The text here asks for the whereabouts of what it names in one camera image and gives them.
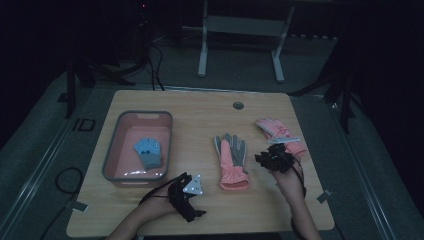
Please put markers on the person's right hand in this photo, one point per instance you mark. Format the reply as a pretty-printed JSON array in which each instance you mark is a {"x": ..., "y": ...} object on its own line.
[{"x": 288, "y": 183}]

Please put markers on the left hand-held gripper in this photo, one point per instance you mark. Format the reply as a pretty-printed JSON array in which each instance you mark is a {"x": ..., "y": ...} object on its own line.
[{"x": 183, "y": 203}]

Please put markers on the black metal stand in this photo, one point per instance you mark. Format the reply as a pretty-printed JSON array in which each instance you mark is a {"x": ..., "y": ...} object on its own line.
[
  {"x": 346, "y": 100},
  {"x": 70, "y": 90}
]

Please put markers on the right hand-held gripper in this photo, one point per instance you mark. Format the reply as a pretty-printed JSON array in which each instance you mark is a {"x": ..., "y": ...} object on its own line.
[{"x": 278, "y": 158}]

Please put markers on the pink basin with grey rim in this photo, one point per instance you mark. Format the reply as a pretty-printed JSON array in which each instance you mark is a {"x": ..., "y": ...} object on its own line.
[{"x": 130, "y": 133}]

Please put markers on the white desk frame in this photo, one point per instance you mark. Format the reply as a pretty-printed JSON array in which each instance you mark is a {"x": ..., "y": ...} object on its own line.
[{"x": 245, "y": 26}]

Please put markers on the blue knit glove with pom-poms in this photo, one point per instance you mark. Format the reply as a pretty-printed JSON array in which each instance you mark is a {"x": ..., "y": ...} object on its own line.
[{"x": 150, "y": 146}]

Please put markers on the grey table grommet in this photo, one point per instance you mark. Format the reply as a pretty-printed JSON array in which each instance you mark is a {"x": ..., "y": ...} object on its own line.
[{"x": 238, "y": 106}]

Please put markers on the pink ski glove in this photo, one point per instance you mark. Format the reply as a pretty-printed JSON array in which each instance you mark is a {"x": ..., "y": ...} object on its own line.
[
  {"x": 230, "y": 166},
  {"x": 276, "y": 130}
]

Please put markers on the person's left hand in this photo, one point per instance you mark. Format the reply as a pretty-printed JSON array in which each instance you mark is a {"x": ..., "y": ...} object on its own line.
[{"x": 160, "y": 203}]

